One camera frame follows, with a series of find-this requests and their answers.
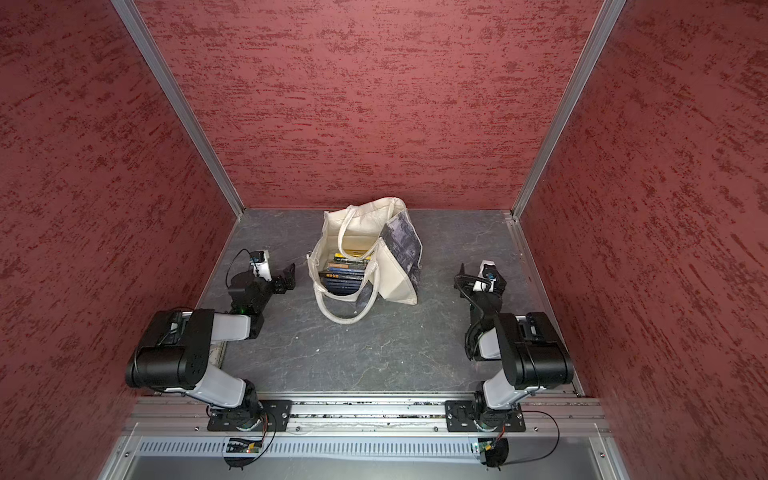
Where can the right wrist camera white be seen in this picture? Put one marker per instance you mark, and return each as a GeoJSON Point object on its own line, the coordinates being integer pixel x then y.
{"type": "Point", "coordinates": [489, 279]}

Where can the cream canvas tote bag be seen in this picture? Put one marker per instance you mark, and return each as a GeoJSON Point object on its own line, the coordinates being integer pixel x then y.
{"type": "Point", "coordinates": [384, 227]}

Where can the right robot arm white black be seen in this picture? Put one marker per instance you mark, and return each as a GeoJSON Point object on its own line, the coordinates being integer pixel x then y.
{"type": "Point", "coordinates": [531, 354]}

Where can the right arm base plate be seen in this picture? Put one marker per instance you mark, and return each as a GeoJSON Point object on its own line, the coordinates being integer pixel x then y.
{"type": "Point", "coordinates": [472, 416]}

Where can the left corner aluminium post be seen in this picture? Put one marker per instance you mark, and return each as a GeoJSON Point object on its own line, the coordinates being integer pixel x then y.
{"type": "Point", "coordinates": [139, 32]}

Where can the circuit board with wires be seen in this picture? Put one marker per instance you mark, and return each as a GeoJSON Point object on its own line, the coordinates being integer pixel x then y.
{"type": "Point", "coordinates": [242, 452]}
{"type": "Point", "coordinates": [491, 453]}

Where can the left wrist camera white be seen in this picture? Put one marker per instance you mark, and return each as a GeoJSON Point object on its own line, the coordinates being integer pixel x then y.
{"type": "Point", "coordinates": [259, 261]}

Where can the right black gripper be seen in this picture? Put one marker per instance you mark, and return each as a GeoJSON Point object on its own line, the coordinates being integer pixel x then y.
{"type": "Point", "coordinates": [467, 283]}

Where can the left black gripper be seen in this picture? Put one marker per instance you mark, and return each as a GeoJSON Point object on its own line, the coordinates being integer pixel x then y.
{"type": "Point", "coordinates": [289, 280]}

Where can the corner aluminium post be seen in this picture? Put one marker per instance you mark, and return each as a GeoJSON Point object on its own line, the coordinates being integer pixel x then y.
{"type": "Point", "coordinates": [602, 28]}
{"type": "Point", "coordinates": [139, 32]}

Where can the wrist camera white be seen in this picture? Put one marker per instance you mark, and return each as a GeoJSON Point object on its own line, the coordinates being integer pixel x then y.
{"type": "Point", "coordinates": [489, 279]}
{"type": "Point", "coordinates": [259, 261]}

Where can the right corner aluminium post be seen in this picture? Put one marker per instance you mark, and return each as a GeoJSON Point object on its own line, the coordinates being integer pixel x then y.
{"type": "Point", "coordinates": [602, 28]}

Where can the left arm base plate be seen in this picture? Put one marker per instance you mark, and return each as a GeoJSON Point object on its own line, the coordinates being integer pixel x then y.
{"type": "Point", "coordinates": [268, 415]}

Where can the right circuit board with wires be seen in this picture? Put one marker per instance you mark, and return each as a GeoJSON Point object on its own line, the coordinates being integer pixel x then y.
{"type": "Point", "coordinates": [491, 453]}

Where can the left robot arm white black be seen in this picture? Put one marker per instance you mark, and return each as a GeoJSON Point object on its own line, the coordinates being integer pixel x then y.
{"type": "Point", "coordinates": [173, 355]}

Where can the aluminium front rail frame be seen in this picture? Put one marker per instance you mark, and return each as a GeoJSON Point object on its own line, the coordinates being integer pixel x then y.
{"type": "Point", "coordinates": [360, 426]}

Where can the left circuit board with wires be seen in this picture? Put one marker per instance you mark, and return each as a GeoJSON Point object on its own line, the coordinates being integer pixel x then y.
{"type": "Point", "coordinates": [242, 452]}

